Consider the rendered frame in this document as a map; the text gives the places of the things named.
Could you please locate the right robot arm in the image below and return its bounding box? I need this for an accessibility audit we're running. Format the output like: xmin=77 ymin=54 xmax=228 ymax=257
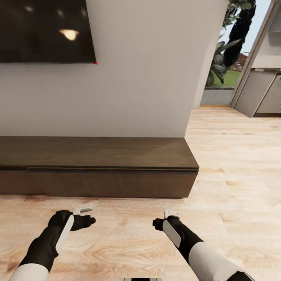
xmin=153 ymin=209 xmax=256 ymax=281

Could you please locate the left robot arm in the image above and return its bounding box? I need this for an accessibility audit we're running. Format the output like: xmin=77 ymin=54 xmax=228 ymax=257
xmin=9 ymin=204 xmax=96 ymax=281

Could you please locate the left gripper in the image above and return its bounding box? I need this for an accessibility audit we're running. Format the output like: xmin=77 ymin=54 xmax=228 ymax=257
xmin=72 ymin=215 xmax=96 ymax=231

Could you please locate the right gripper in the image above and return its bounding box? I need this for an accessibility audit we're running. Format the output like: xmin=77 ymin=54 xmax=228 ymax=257
xmin=153 ymin=218 xmax=165 ymax=231

